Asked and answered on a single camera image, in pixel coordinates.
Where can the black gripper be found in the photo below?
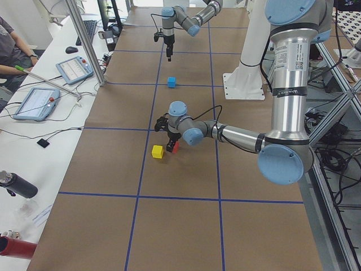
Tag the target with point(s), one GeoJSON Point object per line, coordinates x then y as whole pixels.
{"type": "Point", "coordinates": [168, 41]}
{"type": "Point", "coordinates": [173, 135]}

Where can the red block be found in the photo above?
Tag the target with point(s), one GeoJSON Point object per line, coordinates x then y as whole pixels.
{"type": "Point", "coordinates": [175, 147]}

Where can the blue block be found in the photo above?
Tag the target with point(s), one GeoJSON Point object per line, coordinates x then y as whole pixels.
{"type": "Point", "coordinates": [171, 82]}

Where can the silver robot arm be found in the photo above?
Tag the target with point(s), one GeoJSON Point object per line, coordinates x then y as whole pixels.
{"type": "Point", "coordinates": [284, 154]}
{"type": "Point", "coordinates": [191, 24]}

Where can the yellow block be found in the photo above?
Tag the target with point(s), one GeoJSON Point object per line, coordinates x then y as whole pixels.
{"type": "Point", "coordinates": [157, 151]}

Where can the black keyboard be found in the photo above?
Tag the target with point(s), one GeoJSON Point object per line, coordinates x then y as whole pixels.
{"type": "Point", "coordinates": [90, 26]}

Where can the far teach pendant tablet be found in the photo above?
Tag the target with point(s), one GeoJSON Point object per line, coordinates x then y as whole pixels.
{"type": "Point", "coordinates": [74, 70]}

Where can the teach pendant tablet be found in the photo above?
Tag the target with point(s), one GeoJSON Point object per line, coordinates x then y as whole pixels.
{"type": "Point", "coordinates": [38, 104]}
{"type": "Point", "coordinates": [74, 70]}

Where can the black computer mouse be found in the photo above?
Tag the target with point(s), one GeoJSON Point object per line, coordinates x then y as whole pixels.
{"type": "Point", "coordinates": [71, 50]}

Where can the small black square pad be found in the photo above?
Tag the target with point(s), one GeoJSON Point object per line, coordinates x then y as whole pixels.
{"type": "Point", "coordinates": [43, 143]}

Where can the near teach pendant tablet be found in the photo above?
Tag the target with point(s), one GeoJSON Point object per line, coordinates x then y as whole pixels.
{"type": "Point", "coordinates": [38, 104]}

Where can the seated person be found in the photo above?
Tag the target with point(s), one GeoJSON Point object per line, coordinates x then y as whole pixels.
{"type": "Point", "coordinates": [14, 51]}

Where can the black water bottle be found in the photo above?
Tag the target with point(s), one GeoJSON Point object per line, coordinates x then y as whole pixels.
{"type": "Point", "coordinates": [16, 185]}

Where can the red cylinder bottle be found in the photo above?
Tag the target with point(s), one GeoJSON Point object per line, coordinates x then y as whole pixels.
{"type": "Point", "coordinates": [17, 248]}

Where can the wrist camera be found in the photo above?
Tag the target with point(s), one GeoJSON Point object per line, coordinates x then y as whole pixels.
{"type": "Point", "coordinates": [159, 34]}
{"type": "Point", "coordinates": [162, 123]}

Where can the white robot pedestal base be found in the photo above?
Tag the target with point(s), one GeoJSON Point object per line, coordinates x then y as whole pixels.
{"type": "Point", "coordinates": [245, 82]}

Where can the aluminium frame post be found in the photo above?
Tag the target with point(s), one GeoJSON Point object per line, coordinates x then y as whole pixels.
{"type": "Point", "coordinates": [85, 40]}

